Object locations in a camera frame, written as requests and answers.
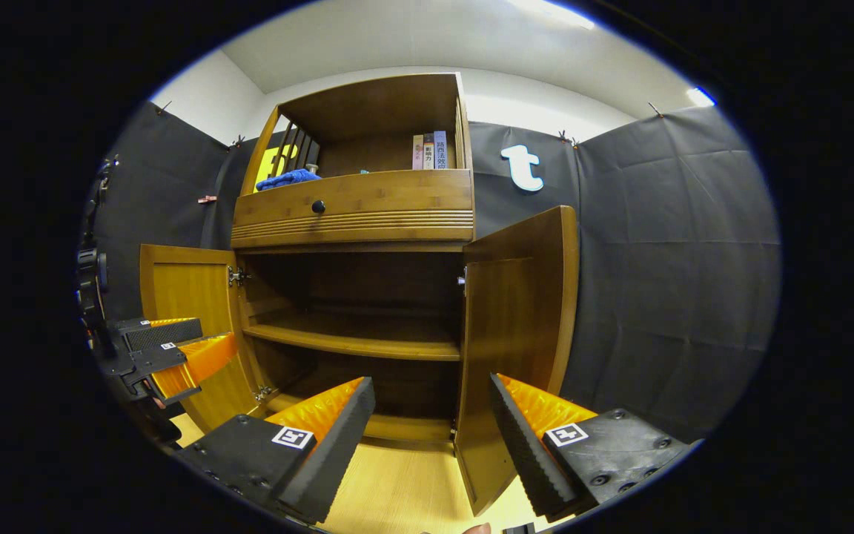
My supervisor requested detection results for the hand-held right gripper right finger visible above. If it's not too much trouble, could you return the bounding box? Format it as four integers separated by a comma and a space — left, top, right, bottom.
488, 373, 695, 522

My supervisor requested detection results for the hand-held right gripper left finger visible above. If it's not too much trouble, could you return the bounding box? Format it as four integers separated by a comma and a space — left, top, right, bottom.
175, 377, 377, 526

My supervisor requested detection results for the wooden cabinet door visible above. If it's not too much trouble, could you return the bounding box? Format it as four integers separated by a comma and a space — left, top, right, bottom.
454, 205, 580, 518
139, 243, 265, 433

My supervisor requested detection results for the wooden double-door shoe cabinet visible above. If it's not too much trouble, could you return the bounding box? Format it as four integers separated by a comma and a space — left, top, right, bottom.
138, 72, 580, 518

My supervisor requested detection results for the wooden inner shelf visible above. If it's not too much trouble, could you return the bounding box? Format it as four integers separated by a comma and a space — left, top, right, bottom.
243, 315, 462, 362

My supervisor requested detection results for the blue cloth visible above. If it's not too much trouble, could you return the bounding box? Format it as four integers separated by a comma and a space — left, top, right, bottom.
255, 168, 322, 192

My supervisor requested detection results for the black backdrop cloth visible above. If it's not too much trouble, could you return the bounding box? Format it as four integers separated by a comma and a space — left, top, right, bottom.
90, 100, 781, 446

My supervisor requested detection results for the wooden drawer front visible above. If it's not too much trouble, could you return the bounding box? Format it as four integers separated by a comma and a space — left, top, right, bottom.
231, 169, 475, 249

